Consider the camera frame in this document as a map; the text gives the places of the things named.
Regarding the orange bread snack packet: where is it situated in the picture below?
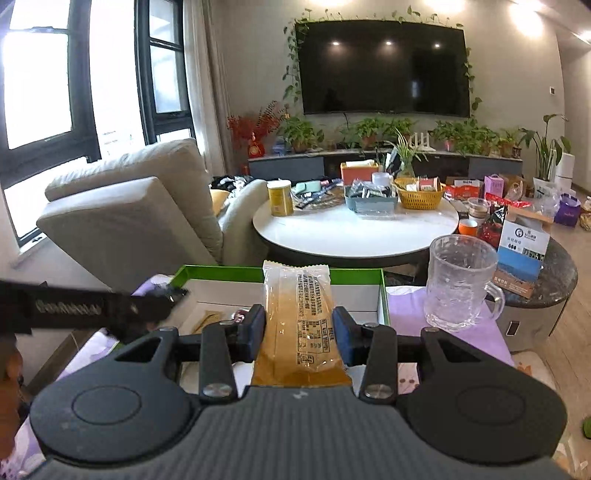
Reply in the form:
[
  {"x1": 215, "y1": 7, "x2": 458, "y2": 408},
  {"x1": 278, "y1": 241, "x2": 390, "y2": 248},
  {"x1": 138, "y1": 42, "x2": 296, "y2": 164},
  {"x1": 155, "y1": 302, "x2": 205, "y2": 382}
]
[{"x1": 252, "y1": 261, "x2": 352, "y2": 388}]

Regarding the green cardboard box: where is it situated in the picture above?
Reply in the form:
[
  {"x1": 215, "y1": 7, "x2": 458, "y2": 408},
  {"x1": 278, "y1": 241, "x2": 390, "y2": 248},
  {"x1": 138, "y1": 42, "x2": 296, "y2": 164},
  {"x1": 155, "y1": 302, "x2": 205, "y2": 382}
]
[{"x1": 110, "y1": 264, "x2": 392, "y2": 393}]

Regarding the purple floral tablecloth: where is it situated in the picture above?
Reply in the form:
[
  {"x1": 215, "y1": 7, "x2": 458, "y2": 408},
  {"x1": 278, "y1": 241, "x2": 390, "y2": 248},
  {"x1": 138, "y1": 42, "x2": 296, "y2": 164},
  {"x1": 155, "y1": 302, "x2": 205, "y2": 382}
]
[{"x1": 0, "y1": 274, "x2": 574, "y2": 480}]

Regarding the clear glass mug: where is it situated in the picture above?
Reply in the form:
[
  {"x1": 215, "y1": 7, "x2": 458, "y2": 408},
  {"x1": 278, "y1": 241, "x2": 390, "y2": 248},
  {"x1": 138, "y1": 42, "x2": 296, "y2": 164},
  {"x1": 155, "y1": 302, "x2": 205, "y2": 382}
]
[{"x1": 424, "y1": 234, "x2": 506, "y2": 333}]

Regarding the round white coffee table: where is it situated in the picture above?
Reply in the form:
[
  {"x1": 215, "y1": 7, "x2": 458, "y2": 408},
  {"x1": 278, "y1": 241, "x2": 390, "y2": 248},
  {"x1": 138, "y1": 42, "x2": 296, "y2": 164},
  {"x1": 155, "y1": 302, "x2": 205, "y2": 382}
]
[{"x1": 252, "y1": 200, "x2": 459, "y2": 268}]

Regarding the beige sofa armchair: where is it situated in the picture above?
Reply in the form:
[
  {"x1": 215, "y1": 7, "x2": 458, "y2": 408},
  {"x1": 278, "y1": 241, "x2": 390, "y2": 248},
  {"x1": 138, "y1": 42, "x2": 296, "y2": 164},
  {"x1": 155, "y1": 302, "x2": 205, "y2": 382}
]
[{"x1": 37, "y1": 139, "x2": 269, "y2": 292}]

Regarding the grey storage tray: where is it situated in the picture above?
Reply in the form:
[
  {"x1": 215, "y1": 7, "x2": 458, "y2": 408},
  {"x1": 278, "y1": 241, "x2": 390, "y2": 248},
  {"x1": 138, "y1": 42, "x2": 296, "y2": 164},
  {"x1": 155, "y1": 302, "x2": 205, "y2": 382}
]
[{"x1": 345, "y1": 179, "x2": 398, "y2": 215}]

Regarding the dark round side table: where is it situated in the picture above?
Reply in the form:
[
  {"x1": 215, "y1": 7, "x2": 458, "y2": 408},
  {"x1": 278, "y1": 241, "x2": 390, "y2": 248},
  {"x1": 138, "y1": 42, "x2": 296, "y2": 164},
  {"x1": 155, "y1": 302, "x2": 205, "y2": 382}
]
[{"x1": 461, "y1": 234, "x2": 579, "y2": 354}]

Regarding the yellow woven basket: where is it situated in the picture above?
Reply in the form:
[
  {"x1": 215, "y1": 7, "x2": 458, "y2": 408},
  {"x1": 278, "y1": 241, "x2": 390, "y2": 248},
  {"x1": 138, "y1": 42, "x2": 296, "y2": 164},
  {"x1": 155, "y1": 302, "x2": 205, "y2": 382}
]
[{"x1": 394, "y1": 178, "x2": 445, "y2": 211}]

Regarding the yellow canister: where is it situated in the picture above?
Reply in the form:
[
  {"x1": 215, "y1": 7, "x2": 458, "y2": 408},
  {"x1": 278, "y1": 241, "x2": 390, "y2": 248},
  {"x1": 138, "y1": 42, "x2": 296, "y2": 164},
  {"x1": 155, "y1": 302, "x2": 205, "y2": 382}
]
[{"x1": 266, "y1": 179, "x2": 294, "y2": 217}]

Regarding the orange tissue box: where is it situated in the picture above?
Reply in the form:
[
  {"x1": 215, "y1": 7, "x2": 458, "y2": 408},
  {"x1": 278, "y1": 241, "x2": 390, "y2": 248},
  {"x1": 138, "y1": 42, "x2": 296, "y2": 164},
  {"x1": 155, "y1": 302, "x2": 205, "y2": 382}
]
[{"x1": 341, "y1": 160, "x2": 380, "y2": 186}]

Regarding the white blue paper bag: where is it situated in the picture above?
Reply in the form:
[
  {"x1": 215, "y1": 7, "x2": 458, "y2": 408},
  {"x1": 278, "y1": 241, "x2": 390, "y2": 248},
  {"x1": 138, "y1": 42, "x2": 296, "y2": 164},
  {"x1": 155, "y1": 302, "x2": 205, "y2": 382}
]
[{"x1": 493, "y1": 206, "x2": 554, "y2": 299}]

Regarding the dark tv cabinet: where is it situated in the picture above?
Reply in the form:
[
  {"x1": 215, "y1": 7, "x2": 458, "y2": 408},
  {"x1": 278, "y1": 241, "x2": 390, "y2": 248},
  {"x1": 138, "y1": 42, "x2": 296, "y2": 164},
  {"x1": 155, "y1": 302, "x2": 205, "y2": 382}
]
[{"x1": 249, "y1": 148, "x2": 523, "y2": 182}]

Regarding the red flower decoration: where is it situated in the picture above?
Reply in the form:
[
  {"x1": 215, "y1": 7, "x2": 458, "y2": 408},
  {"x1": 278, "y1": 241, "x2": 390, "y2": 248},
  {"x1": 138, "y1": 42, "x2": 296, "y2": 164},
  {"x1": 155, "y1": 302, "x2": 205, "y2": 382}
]
[{"x1": 226, "y1": 101, "x2": 286, "y2": 159}]

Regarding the purple gift bag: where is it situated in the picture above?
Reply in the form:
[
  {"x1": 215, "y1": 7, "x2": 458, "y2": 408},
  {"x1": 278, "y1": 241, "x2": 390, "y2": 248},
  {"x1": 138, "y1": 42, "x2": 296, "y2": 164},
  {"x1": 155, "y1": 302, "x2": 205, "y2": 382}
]
[{"x1": 554, "y1": 193, "x2": 581, "y2": 228}]

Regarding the black wall television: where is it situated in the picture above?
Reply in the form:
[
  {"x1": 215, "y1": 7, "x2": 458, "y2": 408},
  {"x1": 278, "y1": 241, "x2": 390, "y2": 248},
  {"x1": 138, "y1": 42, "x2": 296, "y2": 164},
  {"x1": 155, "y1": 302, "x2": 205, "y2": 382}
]
[{"x1": 297, "y1": 20, "x2": 470, "y2": 117}]

